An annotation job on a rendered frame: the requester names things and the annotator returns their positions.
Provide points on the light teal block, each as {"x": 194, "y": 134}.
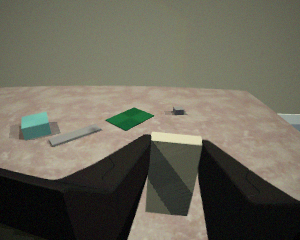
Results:
{"x": 35, "y": 125}

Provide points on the beige domino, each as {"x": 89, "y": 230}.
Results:
{"x": 173, "y": 172}

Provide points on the green flat tile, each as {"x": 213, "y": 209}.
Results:
{"x": 129, "y": 118}

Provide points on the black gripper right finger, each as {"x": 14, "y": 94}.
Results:
{"x": 240, "y": 205}

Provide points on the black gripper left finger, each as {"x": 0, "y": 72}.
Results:
{"x": 97, "y": 203}

